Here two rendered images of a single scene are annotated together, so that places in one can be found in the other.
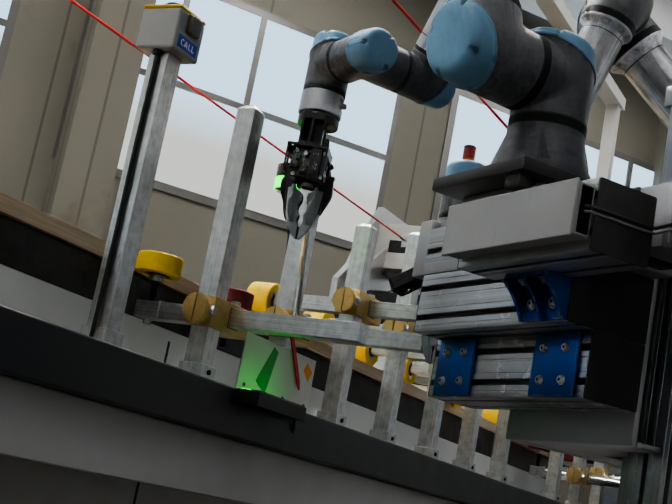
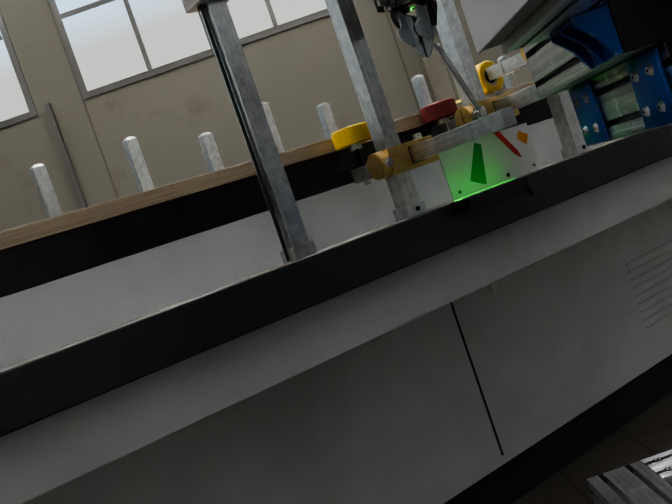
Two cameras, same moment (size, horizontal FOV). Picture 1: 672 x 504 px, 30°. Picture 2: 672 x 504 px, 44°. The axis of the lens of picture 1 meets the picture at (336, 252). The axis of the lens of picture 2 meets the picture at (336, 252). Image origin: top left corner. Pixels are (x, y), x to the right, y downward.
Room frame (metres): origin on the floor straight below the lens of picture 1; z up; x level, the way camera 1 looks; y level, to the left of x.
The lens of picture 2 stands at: (0.60, -0.40, 0.76)
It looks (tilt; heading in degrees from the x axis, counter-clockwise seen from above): 3 degrees down; 28
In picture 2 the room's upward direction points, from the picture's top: 19 degrees counter-clockwise
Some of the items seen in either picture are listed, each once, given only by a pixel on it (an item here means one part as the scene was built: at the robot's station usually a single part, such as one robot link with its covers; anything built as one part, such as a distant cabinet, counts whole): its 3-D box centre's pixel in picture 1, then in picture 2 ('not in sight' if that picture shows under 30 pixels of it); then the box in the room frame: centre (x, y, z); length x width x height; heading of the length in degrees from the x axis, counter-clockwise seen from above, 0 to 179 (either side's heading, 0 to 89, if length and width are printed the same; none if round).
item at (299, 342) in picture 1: (289, 327); (485, 113); (2.29, 0.06, 0.84); 0.14 x 0.06 x 0.05; 151
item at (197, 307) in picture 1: (215, 316); (402, 158); (2.06, 0.18, 0.81); 0.14 x 0.06 x 0.05; 151
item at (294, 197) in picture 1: (291, 209); (408, 36); (2.07, 0.09, 1.01); 0.06 x 0.03 x 0.09; 172
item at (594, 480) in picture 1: (595, 481); not in sight; (4.03, -0.95, 0.80); 0.44 x 0.03 x 0.04; 61
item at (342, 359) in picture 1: (346, 339); (552, 79); (2.48, -0.05, 0.87); 0.04 x 0.04 x 0.48; 61
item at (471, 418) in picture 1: (475, 392); not in sight; (3.14, -0.41, 0.90); 0.04 x 0.04 x 0.48; 61
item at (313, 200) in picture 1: (308, 211); (422, 29); (2.06, 0.06, 1.01); 0.06 x 0.03 x 0.09; 172
